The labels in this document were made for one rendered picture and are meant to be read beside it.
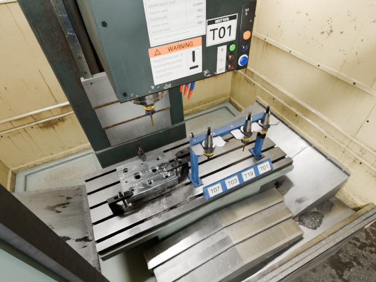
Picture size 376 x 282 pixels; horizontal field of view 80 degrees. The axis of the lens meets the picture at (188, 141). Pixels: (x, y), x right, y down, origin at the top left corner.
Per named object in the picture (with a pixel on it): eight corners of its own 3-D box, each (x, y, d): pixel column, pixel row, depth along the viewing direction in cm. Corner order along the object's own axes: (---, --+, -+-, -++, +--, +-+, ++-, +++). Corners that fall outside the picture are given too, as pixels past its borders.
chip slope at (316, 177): (333, 197, 150) (351, 173, 132) (246, 245, 131) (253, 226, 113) (251, 122, 208) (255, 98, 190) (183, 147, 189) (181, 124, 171)
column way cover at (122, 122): (174, 126, 166) (165, 60, 130) (110, 149, 153) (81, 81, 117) (171, 122, 170) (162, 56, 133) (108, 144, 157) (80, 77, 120)
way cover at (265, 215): (305, 234, 134) (314, 222, 122) (165, 318, 109) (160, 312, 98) (271, 195, 153) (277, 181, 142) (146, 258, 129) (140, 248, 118)
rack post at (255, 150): (264, 156, 141) (275, 121, 120) (258, 160, 140) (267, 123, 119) (254, 146, 148) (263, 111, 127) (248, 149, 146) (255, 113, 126)
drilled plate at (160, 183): (178, 182, 126) (177, 177, 123) (127, 203, 118) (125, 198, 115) (163, 155, 141) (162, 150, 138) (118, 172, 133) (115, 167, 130)
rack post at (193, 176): (203, 184, 129) (203, 149, 108) (194, 187, 128) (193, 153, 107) (195, 172, 136) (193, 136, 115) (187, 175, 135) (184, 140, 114)
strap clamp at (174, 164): (189, 173, 136) (188, 156, 125) (169, 181, 132) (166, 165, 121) (187, 169, 138) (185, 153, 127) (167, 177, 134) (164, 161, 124)
